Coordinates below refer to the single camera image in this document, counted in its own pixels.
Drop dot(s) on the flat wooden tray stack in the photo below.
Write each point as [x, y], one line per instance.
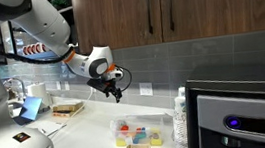
[66, 108]

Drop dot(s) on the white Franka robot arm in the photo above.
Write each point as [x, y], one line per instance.
[46, 23]

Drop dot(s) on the white paper towel roll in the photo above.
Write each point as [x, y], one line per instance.
[38, 93]

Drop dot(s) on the metal sink faucet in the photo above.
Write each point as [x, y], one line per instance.
[21, 84]

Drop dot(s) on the red toy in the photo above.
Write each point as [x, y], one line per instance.
[124, 128]

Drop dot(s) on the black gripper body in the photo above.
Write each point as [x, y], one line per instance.
[110, 86]

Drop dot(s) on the red white cup row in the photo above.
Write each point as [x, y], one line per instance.
[34, 49]

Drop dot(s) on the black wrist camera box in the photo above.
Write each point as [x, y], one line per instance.
[96, 84]

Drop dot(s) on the patterned paper cup stack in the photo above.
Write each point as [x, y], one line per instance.
[180, 132]

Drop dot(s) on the clear plastic toy bin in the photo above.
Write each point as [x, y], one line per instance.
[139, 132]

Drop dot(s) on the blue toy cylinder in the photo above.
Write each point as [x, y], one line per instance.
[139, 137]

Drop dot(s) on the small white wall outlet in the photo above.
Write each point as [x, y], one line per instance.
[66, 85]
[58, 85]

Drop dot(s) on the blue sponge holder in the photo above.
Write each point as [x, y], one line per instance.
[30, 108]

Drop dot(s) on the translucent white plastic lid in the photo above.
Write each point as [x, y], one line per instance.
[157, 115]

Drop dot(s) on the narrow wooden cabinet door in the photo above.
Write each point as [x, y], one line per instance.
[115, 15]

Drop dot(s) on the yellow toy block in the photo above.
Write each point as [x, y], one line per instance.
[156, 141]
[121, 142]

